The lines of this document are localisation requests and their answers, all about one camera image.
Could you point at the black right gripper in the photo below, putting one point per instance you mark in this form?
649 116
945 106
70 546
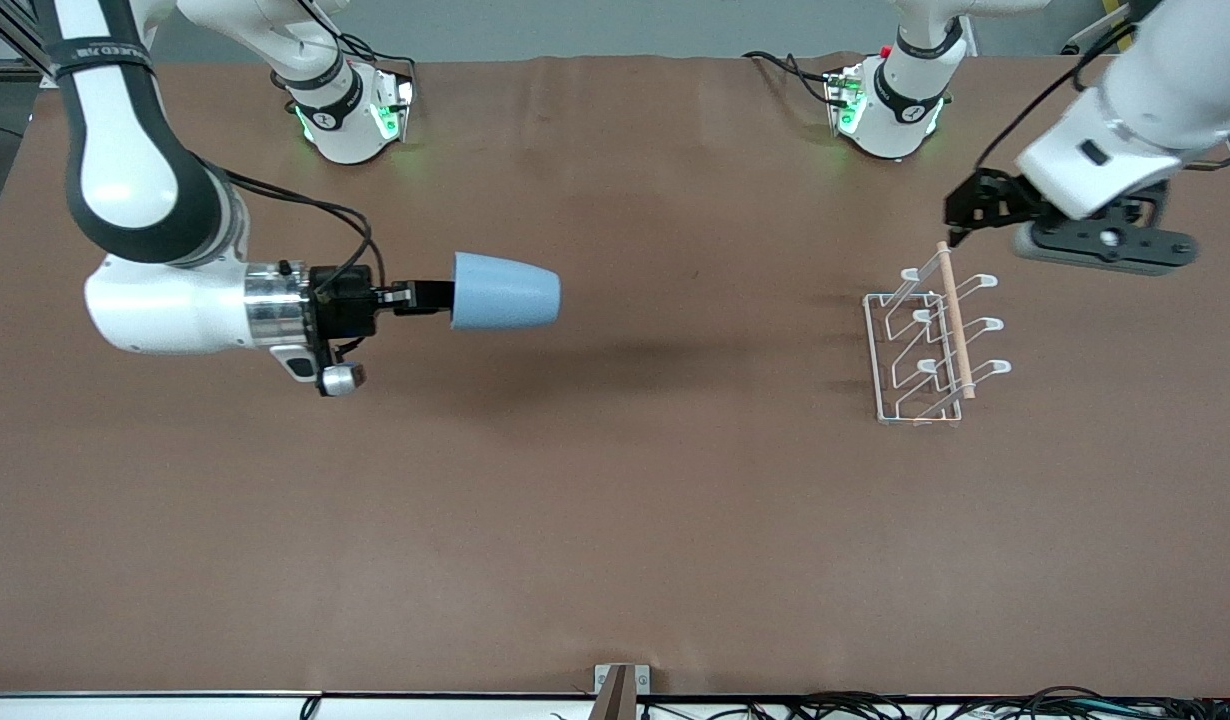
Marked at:
343 301

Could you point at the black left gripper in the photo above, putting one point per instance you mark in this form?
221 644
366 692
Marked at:
997 199

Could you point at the light blue cup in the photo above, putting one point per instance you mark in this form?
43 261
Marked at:
505 292

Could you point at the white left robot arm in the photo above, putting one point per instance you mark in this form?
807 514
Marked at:
1155 100

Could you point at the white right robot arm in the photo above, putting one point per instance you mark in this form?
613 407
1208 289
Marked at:
125 180

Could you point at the grey base connector box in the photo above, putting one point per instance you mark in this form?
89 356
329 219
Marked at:
843 100
395 110

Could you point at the brown table cover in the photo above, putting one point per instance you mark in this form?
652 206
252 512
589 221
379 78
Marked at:
615 500

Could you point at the metal table edge bracket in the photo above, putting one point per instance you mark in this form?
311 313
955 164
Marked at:
620 690

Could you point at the aluminium frame profile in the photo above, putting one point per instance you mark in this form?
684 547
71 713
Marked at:
5 68

